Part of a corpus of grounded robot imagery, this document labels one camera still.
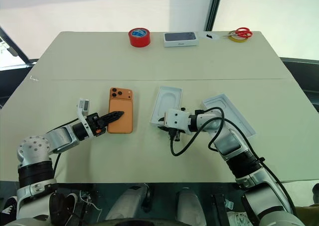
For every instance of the black window frame post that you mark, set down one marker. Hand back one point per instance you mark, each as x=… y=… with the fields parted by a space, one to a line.
x=213 y=8

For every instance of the black sneaker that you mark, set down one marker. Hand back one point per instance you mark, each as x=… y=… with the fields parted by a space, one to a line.
x=63 y=207

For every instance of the small white tape scrap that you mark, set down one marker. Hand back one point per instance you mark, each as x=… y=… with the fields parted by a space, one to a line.
x=33 y=79

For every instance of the white phone box base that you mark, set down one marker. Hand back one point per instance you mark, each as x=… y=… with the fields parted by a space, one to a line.
x=167 y=101

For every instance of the white card with black mark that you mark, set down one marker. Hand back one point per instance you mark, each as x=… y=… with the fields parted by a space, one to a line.
x=209 y=35

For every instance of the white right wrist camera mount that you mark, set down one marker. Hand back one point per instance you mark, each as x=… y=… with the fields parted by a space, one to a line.
x=176 y=118

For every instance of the yellow tape roll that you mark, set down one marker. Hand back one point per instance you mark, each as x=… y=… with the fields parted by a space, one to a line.
x=238 y=38

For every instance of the closed white printed phone box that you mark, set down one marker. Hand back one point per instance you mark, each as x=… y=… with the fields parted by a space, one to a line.
x=181 y=38

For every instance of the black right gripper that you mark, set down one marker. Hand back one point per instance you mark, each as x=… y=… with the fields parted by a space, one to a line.
x=174 y=134

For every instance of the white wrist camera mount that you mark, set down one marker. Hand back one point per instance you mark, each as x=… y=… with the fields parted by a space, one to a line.
x=176 y=118
x=85 y=106

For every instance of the orange smartphone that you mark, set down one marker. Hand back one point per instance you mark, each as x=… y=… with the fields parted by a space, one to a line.
x=120 y=116

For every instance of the grey white rounded leg cover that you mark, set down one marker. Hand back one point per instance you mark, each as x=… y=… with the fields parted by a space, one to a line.
x=190 y=206
x=128 y=202

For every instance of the dark slanted frame bar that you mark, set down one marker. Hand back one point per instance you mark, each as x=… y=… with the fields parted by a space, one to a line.
x=15 y=46

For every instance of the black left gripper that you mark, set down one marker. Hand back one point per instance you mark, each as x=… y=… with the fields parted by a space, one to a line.
x=94 y=123

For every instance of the white sneaker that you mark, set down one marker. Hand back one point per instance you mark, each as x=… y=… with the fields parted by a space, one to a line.
x=240 y=218

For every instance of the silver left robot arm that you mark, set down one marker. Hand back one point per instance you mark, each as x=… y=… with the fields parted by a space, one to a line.
x=59 y=137

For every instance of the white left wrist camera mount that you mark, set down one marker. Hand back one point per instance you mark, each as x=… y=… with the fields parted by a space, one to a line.
x=85 y=106

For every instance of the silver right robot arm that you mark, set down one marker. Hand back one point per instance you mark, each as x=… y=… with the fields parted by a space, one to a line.
x=231 y=141

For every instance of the red tape roll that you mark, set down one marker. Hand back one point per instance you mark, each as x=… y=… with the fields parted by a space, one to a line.
x=139 y=38

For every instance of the white phone box lid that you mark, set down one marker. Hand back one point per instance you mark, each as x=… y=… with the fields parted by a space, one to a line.
x=236 y=114

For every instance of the black shoe with white mark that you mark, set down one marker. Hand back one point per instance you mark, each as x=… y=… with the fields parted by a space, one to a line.
x=8 y=207

